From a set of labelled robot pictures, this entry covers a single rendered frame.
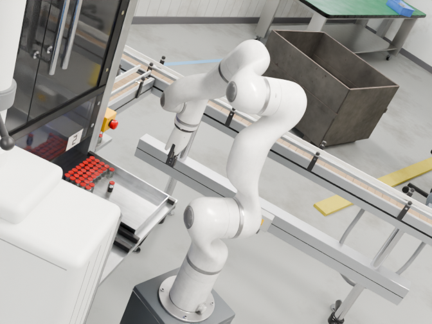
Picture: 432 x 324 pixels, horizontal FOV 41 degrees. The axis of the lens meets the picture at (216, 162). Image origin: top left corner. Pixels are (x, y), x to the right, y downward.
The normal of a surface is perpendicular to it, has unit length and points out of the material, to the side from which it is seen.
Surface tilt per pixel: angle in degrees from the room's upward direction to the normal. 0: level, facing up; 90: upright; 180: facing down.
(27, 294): 90
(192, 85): 53
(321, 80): 90
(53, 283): 90
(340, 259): 90
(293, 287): 0
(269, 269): 0
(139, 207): 0
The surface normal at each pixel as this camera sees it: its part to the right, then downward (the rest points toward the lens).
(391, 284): -0.37, 0.40
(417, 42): -0.69, 0.18
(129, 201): 0.34, -0.78
